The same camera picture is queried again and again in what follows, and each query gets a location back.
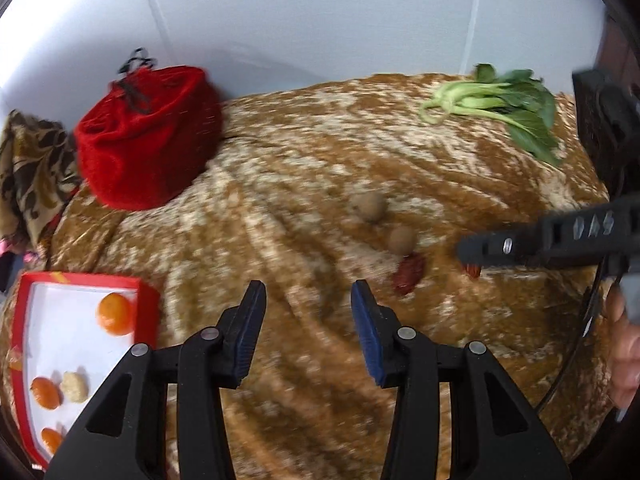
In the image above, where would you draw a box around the brown velvet blanket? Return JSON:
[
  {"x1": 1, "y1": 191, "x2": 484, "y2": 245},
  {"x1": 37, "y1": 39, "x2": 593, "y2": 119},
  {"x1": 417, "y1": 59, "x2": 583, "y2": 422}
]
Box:
[{"x1": 0, "y1": 72, "x2": 621, "y2": 480}]

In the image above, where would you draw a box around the red velvet drawstring pouch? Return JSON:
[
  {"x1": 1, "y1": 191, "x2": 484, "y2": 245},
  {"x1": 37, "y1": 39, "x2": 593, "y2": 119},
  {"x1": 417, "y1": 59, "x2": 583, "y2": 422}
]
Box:
[{"x1": 75, "y1": 47, "x2": 225, "y2": 211}]

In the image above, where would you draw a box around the brown round fruit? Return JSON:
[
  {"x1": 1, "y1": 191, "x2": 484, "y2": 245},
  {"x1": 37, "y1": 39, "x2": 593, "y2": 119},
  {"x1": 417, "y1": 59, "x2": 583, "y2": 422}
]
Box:
[
  {"x1": 348, "y1": 190, "x2": 388, "y2": 225},
  {"x1": 387, "y1": 226, "x2": 417, "y2": 257}
]

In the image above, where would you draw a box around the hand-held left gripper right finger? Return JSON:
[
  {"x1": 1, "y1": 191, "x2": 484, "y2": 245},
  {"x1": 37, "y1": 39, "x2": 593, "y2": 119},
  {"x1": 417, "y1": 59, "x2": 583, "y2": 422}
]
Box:
[{"x1": 350, "y1": 279, "x2": 573, "y2": 480}]

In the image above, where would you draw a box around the pale ginger piece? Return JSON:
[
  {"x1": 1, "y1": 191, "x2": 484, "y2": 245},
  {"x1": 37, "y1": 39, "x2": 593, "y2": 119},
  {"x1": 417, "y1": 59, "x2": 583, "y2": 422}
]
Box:
[{"x1": 60, "y1": 370, "x2": 91, "y2": 404}]

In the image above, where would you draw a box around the red box with white inside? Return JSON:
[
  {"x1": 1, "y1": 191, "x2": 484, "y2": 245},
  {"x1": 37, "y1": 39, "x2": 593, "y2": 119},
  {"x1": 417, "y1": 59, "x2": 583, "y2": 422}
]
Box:
[{"x1": 10, "y1": 271, "x2": 162, "y2": 471}]

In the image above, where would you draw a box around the person's right hand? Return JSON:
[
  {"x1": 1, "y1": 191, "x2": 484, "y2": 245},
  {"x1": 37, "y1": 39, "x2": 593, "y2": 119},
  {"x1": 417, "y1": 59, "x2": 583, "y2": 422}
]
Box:
[{"x1": 602, "y1": 285, "x2": 640, "y2": 423}]

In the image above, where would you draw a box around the brown patterned cloth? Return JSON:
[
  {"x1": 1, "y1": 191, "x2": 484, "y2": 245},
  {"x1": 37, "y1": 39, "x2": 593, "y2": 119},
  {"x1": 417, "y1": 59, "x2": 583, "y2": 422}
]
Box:
[{"x1": 0, "y1": 110, "x2": 83, "y2": 256}]

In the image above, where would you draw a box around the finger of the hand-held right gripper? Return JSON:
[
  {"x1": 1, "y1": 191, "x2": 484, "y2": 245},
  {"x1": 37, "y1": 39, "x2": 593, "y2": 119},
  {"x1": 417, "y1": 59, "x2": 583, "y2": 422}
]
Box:
[{"x1": 457, "y1": 220, "x2": 546, "y2": 273}]

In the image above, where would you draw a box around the green bok choy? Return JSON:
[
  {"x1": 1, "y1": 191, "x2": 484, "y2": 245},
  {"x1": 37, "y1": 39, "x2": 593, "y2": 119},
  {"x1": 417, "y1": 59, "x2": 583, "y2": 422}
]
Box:
[{"x1": 419, "y1": 63, "x2": 563, "y2": 167}]

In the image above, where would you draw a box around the dark wooden furniture frame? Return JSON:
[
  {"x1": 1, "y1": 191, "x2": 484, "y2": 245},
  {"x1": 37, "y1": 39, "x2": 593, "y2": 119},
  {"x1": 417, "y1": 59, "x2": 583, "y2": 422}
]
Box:
[{"x1": 597, "y1": 5, "x2": 640, "y2": 86}]

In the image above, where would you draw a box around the orange mandarin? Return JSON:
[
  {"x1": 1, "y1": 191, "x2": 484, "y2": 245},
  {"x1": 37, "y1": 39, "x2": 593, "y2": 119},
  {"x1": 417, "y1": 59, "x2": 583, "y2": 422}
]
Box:
[
  {"x1": 30, "y1": 377, "x2": 63, "y2": 411},
  {"x1": 96, "y1": 292, "x2": 137, "y2": 337},
  {"x1": 40, "y1": 427, "x2": 65, "y2": 455}
]

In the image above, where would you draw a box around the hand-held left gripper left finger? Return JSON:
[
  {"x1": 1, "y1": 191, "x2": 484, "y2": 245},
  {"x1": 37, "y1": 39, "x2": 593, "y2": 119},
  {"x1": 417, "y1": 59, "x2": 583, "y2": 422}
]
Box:
[{"x1": 45, "y1": 280, "x2": 268, "y2": 480}]

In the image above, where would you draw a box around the black cable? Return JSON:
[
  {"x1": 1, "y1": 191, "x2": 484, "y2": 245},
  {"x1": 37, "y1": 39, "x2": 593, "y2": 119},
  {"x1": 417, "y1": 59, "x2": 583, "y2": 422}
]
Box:
[{"x1": 537, "y1": 160, "x2": 626, "y2": 413}]

